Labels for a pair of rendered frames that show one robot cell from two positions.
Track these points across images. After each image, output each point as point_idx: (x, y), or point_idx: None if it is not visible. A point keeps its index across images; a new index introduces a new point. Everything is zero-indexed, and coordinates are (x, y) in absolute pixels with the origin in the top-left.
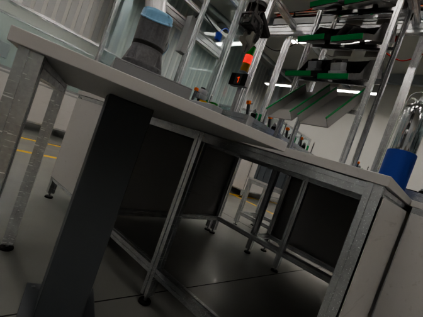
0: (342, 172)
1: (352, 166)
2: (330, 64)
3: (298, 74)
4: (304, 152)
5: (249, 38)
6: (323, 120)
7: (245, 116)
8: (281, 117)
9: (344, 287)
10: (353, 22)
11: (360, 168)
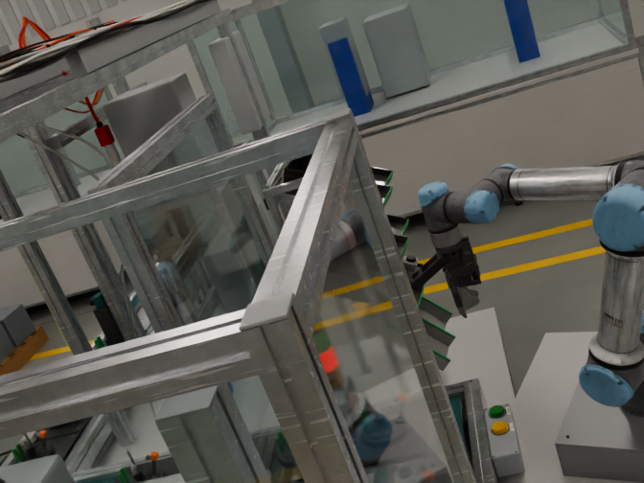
0: (499, 330)
1: (496, 320)
2: (415, 265)
3: (421, 299)
4: (501, 343)
5: (469, 293)
6: (432, 323)
7: (479, 383)
8: (446, 355)
9: (515, 387)
10: (277, 198)
11: (495, 317)
